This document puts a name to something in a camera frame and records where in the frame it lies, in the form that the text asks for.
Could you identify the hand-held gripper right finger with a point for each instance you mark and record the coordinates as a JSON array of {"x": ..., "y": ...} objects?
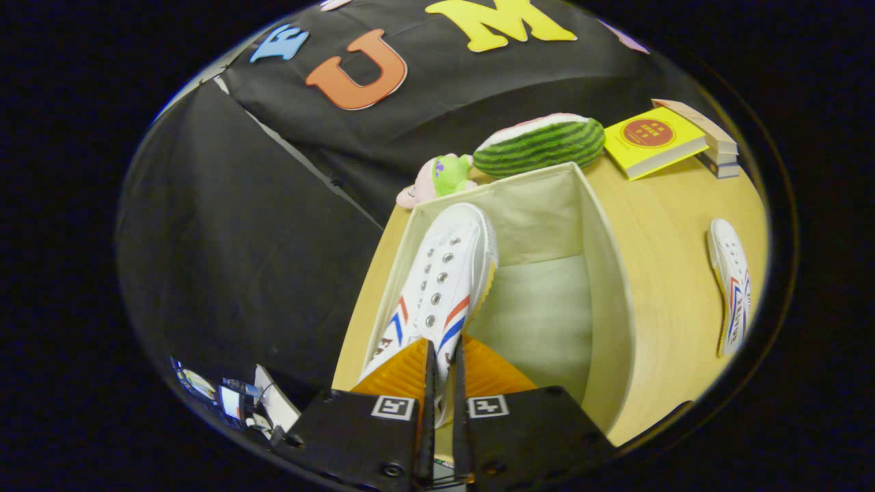
[{"x": 526, "y": 437}]

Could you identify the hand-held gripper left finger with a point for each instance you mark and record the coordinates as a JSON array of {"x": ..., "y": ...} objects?
[{"x": 362, "y": 444}]

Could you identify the pale fabric storage box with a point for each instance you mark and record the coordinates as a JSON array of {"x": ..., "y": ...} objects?
[{"x": 547, "y": 307}]

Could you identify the white striped canvas shoe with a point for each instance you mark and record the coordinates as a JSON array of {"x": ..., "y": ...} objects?
[
  {"x": 730, "y": 273},
  {"x": 451, "y": 273}
]

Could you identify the pink and green plush toy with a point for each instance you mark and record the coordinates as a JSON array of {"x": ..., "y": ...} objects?
[{"x": 444, "y": 178}]

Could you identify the watermelon slice plush toy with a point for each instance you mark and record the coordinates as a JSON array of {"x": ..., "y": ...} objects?
[{"x": 540, "y": 147}]

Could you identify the yellow book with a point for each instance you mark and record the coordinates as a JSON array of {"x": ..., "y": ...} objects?
[{"x": 649, "y": 140}]

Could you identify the dark blue book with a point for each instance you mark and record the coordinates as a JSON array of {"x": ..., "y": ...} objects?
[{"x": 723, "y": 169}]

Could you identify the white book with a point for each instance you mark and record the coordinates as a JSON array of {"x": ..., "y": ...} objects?
[{"x": 726, "y": 157}]

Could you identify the beige book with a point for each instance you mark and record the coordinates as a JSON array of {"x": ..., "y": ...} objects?
[{"x": 704, "y": 126}]

